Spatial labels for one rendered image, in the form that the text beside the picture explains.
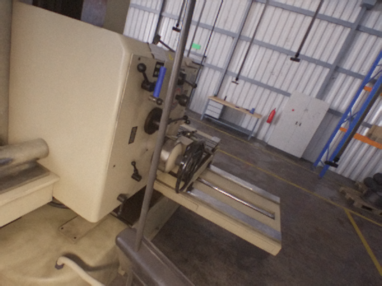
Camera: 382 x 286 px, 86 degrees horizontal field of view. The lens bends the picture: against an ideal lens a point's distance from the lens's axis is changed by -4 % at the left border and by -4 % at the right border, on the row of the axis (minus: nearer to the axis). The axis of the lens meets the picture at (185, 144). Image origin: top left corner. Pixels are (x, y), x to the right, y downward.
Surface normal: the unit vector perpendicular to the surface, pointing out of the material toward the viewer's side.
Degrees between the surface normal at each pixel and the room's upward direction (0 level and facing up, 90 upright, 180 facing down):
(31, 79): 90
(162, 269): 20
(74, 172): 90
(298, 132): 90
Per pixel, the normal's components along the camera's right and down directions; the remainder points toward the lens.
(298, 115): -0.37, 0.23
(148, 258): 0.10, -0.79
